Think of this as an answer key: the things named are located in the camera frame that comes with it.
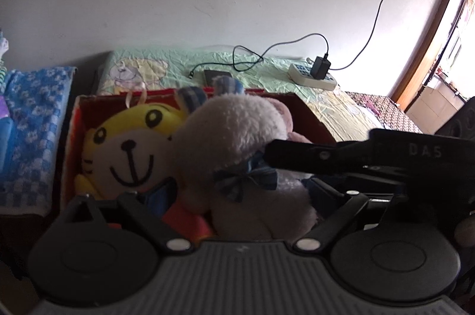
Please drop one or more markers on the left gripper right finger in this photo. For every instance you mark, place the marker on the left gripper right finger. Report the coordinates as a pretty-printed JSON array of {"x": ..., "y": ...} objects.
[{"x": 336, "y": 210}]

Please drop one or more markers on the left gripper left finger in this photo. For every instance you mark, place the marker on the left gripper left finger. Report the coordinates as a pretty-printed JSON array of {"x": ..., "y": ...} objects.
[{"x": 161, "y": 236}]

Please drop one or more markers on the yellow tiger plush toy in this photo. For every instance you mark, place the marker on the yellow tiger plush toy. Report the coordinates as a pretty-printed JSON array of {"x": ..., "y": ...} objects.
[{"x": 128, "y": 153}]

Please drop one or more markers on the pink bunny plush toy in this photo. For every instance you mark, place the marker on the pink bunny plush toy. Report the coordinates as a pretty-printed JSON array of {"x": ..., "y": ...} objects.
[{"x": 218, "y": 155}]

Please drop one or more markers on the mauve bear plush toy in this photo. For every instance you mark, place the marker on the mauve bear plush toy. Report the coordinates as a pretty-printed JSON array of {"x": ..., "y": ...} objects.
[{"x": 291, "y": 134}]

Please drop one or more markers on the brown patterned blanket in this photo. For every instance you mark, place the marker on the brown patterned blanket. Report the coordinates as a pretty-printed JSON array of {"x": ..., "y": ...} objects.
[{"x": 385, "y": 110}]

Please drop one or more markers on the red cardboard box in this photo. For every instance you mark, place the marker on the red cardboard box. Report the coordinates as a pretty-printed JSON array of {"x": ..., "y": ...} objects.
[{"x": 90, "y": 111}]

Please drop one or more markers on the black power adapter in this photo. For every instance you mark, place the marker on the black power adapter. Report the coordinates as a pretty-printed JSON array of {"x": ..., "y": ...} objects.
[{"x": 320, "y": 67}]

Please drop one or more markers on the white power strip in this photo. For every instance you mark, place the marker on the white power strip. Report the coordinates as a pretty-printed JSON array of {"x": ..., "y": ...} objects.
[{"x": 301, "y": 75}]

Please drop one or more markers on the black smartphone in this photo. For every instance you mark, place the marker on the black smartphone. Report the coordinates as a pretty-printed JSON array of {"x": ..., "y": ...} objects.
[{"x": 212, "y": 75}]

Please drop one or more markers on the blue floral towel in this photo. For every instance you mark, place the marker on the blue floral towel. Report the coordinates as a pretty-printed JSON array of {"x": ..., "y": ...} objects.
[{"x": 37, "y": 102}]

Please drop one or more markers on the purple plastic package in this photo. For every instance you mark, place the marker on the purple plastic package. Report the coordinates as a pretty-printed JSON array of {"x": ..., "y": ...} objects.
[{"x": 4, "y": 111}]

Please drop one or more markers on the wooden door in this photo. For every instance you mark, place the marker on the wooden door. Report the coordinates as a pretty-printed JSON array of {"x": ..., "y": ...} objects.
[{"x": 421, "y": 60}]

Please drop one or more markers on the pile of folded clothes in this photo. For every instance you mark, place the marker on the pile of folded clothes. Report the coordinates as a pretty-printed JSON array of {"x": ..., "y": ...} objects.
[{"x": 4, "y": 47}]

